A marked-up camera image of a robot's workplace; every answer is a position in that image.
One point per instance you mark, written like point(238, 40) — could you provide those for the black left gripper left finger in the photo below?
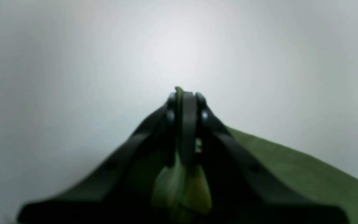
point(118, 191)

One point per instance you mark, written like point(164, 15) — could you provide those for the green t-shirt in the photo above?
point(310, 176)

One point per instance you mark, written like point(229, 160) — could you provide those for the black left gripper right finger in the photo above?
point(242, 189)

